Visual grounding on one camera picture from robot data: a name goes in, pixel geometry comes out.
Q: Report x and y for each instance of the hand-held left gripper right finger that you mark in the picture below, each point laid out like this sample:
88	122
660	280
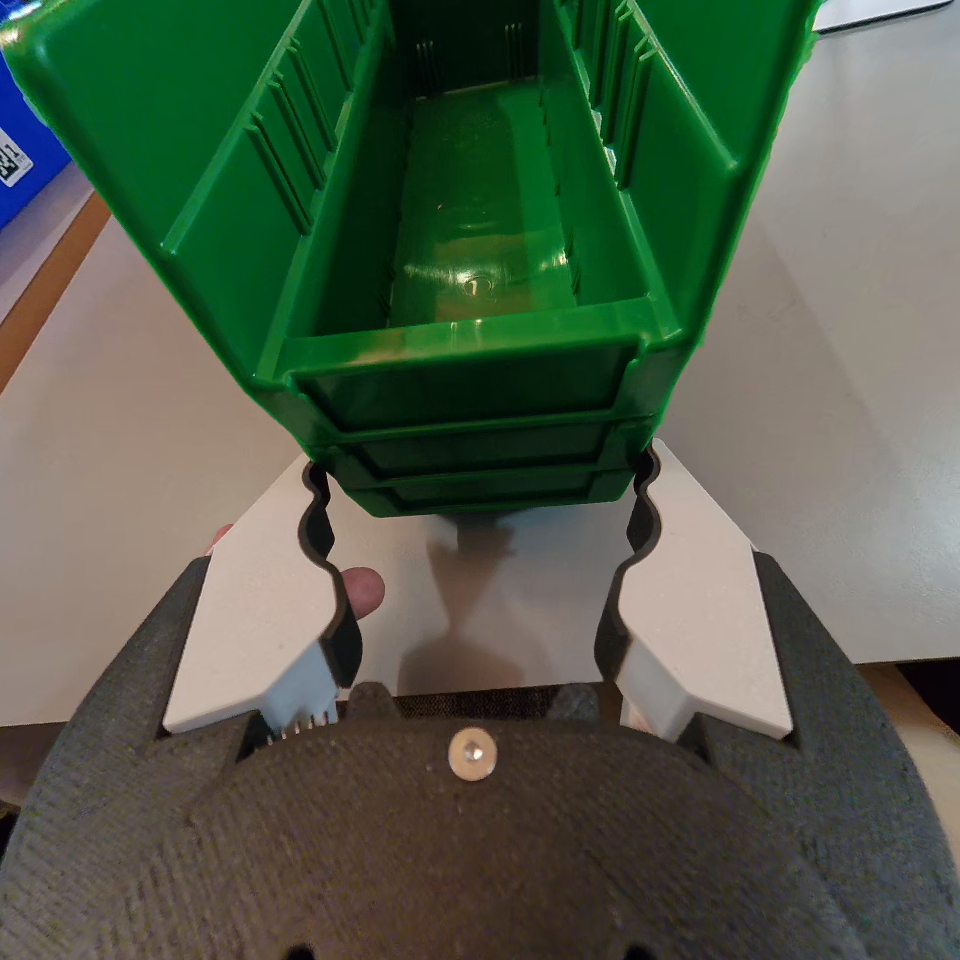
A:
697	622

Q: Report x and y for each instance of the blue bin with tag sticker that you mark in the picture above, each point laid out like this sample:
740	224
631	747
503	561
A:
30	112

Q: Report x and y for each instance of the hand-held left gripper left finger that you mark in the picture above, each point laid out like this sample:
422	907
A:
247	622

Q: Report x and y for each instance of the person's left hand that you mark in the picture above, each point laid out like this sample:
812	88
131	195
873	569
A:
364	592

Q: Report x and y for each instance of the green plastic bin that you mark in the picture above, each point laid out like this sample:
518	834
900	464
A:
465	225
487	495
480	450

